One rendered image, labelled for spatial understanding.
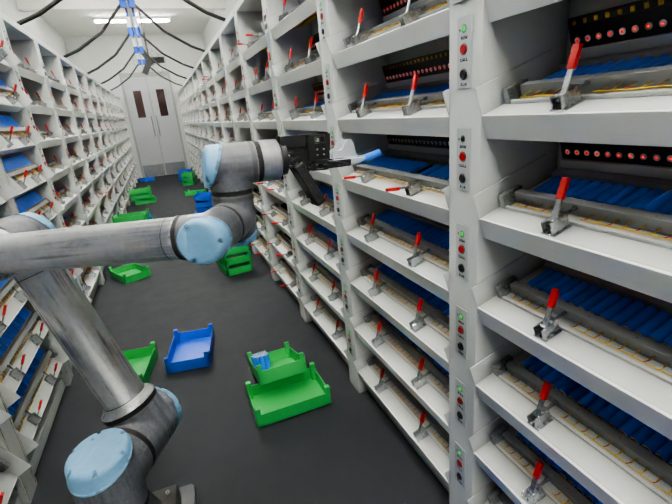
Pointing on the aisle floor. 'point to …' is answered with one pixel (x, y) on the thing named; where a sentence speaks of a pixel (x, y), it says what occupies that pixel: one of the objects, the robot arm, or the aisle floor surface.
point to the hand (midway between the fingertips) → (358, 160)
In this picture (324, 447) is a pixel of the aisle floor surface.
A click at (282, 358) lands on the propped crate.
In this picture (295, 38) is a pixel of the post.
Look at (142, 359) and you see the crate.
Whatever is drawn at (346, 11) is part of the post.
